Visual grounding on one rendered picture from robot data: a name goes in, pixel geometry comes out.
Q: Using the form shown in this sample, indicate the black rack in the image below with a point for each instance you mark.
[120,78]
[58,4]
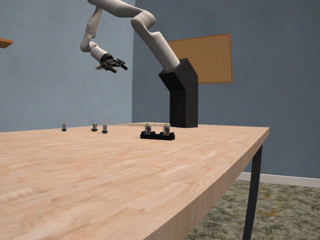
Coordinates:
[154,136]

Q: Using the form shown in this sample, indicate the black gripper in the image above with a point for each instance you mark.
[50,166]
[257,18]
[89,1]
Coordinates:
[108,62]

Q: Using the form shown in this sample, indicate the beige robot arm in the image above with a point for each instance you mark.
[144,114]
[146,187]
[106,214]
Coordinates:
[141,21]

